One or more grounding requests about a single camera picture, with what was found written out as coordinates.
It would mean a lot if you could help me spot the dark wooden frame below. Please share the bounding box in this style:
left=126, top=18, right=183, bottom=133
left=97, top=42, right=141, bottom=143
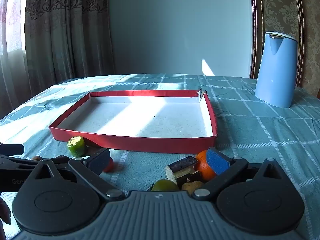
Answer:
left=249, top=0, right=306, bottom=88

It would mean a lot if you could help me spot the brown kiwi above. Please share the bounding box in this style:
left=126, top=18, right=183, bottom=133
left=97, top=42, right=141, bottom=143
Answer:
left=181, top=180, right=204, bottom=196

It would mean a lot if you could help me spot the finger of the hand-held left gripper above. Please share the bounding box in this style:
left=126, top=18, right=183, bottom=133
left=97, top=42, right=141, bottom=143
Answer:
left=0, top=155, right=42, bottom=168
left=0, top=143, right=25, bottom=156

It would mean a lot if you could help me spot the blue electric kettle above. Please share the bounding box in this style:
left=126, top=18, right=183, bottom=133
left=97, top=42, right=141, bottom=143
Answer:
left=254, top=31, right=298, bottom=109

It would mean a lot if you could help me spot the patterned brown curtain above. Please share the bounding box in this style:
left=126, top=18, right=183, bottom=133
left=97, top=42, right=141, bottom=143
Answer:
left=24, top=0, right=116, bottom=86

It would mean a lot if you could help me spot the red shallow cardboard box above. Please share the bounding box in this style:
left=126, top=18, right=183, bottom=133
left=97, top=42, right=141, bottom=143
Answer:
left=49, top=89, right=218, bottom=154

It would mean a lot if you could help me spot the green cucumber piece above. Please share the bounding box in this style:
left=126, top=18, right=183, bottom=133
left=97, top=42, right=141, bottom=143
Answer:
left=67, top=136, right=87, bottom=158

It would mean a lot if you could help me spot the red cherry tomato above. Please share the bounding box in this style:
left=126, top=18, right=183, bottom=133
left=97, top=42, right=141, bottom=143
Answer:
left=102, top=158, right=115, bottom=173

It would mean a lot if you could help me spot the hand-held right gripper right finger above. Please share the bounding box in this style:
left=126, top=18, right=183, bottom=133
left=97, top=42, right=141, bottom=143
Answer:
left=192, top=148, right=293, bottom=201

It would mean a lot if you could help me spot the teal checked tablecloth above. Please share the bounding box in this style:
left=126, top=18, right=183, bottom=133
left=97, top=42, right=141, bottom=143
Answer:
left=0, top=74, right=320, bottom=240

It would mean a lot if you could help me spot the sheer white curtain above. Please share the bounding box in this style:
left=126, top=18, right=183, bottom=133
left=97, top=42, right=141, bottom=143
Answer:
left=0, top=0, right=28, bottom=120

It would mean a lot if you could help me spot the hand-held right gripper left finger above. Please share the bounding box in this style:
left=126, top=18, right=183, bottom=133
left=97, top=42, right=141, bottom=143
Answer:
left=25, top=148, right=126, bottom=202

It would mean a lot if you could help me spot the green tomato with calyx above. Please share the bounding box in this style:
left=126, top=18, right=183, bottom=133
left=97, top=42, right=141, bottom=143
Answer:
left=151, top=179, right=180, bottom=192

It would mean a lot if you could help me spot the person's left hand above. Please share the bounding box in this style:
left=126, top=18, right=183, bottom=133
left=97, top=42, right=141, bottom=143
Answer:
left=0, top=197, right=12, bottom=240

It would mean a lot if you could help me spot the orange mandarin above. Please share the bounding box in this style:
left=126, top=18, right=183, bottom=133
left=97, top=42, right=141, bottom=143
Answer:
left=195, top=150, right=217, bottom=182

